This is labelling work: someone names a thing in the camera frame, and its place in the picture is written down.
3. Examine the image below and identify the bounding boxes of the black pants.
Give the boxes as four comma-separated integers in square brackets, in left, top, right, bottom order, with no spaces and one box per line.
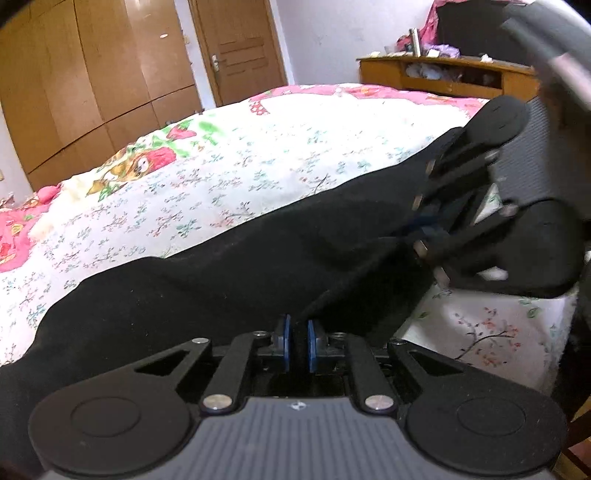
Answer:
[1,129,459,478]

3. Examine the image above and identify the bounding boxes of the wooden headboard shelf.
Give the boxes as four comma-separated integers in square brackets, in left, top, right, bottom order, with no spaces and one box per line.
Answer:
[359,55,540,102]

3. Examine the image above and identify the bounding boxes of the metal thermos bottle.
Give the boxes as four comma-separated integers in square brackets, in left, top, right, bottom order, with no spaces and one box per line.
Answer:
[409,28,423,57]

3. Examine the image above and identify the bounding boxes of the pink cartoon blanket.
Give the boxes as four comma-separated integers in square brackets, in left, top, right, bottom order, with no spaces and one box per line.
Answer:
[1,84,483,287]

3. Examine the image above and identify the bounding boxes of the white floral bed sheet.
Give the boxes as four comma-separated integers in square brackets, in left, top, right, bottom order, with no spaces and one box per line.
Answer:
[1,86,576,393]

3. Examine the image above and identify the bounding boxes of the brown wooden door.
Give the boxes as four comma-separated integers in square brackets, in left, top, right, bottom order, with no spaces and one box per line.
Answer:
[188,0,288,107]

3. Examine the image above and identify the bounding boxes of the brown wooden wardrobe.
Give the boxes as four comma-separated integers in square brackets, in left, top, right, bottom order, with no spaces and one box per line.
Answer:
[1,1,202,189]

